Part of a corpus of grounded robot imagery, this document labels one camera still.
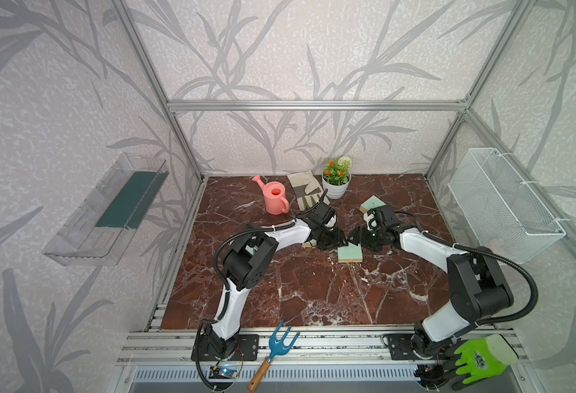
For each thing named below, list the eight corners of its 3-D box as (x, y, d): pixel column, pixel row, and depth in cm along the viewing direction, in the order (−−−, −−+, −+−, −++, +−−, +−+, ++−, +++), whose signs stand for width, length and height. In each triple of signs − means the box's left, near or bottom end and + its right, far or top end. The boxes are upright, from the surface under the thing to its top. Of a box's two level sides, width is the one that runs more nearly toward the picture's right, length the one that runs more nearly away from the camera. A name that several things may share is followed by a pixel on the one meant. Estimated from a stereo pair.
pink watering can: (272, 221, 105) (269, 205, 97) (258, 193, 116) (254, 176, 107) (292, 213, 108) (290, 197, 99) (276, 186, 119) (274, 169, 110)
